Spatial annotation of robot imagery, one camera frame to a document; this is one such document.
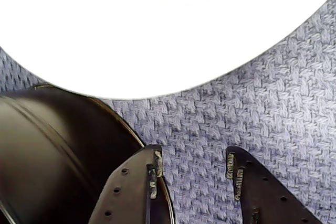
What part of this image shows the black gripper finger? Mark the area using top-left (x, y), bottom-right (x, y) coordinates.
top-left (225, 146), bottom-right (323, 224)
top-left (88, 144), bottom-right (165, 224)

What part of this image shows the white round plate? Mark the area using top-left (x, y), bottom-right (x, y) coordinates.
top-left (0, 0), bottom-right (336, 101)

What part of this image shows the blue woven tablecloth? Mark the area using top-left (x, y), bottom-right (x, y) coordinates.
top-left (0, 0), bottom-right (336, 224)

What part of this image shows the black metal bucket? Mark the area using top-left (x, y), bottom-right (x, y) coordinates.
top-left (0, 83), bottom-right (175, 224)

